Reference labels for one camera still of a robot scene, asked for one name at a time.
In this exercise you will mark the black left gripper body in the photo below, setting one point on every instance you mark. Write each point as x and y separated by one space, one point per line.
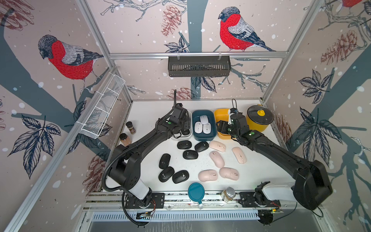
185 124

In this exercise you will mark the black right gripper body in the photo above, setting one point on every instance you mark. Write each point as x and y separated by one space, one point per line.
236 133

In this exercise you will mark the black mouse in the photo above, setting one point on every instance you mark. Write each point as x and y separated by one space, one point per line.
185 132
180 176
201 146
164 161
190 155
184 145
166 174

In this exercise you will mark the white mouse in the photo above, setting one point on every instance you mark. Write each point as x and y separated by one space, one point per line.
198 127
207 128
204 119

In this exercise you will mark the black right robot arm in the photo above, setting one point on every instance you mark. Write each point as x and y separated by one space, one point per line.
311 186

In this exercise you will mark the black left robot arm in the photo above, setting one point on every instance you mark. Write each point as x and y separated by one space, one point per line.
124 170

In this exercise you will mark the yellow storage box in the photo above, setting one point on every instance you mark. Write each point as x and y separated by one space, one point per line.
222 115

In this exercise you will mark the teal storage box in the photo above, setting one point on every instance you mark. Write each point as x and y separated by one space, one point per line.
196 117

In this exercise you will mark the white storage box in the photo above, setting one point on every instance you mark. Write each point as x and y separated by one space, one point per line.
185 136

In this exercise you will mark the pink mouse top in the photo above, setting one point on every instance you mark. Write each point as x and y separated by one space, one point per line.
217 146

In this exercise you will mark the yellow pot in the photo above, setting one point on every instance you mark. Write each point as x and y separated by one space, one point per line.
255 126

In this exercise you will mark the glass lid yellow knob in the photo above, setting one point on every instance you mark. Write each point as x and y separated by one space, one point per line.
260 115

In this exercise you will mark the black mouse beside pink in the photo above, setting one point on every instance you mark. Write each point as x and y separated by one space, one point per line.
201 146

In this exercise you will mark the spice jar dark lid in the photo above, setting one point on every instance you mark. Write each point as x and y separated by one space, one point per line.
131 127

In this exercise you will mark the spice jar brown contents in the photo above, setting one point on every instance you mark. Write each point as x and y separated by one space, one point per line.
125 139

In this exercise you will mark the glass jar silver lid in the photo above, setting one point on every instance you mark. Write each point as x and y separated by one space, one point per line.
228 194

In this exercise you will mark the teal round lid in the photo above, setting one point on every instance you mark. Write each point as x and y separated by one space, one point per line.
196 193

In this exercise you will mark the black hanging wire basket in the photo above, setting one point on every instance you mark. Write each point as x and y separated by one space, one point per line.
199 66

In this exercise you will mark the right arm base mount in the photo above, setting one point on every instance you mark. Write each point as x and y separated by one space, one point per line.
255 200

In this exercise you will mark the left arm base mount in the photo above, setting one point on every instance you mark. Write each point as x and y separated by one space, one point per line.
151 201

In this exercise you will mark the white wire mesh shelf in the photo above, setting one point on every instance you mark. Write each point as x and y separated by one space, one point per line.
97 119

